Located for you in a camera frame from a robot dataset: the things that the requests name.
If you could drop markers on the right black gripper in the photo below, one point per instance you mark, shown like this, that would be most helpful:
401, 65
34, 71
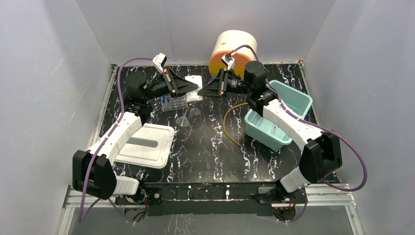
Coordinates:
221, 83

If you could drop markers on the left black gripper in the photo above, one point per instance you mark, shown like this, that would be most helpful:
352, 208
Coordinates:
170, 83

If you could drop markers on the small white sachet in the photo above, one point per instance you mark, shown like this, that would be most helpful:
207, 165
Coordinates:
193, 96

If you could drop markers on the metal scissors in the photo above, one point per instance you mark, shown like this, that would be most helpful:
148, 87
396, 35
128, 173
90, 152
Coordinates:
274, 129

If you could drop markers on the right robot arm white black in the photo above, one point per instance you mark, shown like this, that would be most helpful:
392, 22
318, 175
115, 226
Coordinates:
320, 150

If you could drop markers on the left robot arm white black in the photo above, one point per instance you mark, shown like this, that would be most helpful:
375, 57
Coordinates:
92, 169

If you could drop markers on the clear test tube rack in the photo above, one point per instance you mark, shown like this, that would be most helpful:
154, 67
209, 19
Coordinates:
174, 104

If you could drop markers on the small clear beaker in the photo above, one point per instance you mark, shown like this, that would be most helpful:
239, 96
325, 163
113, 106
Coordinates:
195, 117

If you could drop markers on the clear plastic funnel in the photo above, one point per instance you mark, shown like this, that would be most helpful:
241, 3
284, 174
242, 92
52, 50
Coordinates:
183, 120

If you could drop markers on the round pastel drawer cabinet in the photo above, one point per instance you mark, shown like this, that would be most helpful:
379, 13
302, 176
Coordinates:
243, 43

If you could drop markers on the teal plastic bin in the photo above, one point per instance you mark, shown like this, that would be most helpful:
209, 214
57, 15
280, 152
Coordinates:
285, 114

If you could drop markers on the white bin lid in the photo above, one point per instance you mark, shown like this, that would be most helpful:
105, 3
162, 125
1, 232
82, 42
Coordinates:
148, 147

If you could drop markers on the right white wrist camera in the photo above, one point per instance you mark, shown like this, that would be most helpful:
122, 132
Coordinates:
228, 61

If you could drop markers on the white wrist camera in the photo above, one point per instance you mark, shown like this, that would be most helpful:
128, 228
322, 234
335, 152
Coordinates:
159, 62
228, 61

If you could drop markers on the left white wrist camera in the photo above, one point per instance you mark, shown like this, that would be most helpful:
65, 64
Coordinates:
159, 62

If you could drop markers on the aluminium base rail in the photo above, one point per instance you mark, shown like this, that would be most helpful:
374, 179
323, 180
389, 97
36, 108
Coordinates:
226, 198

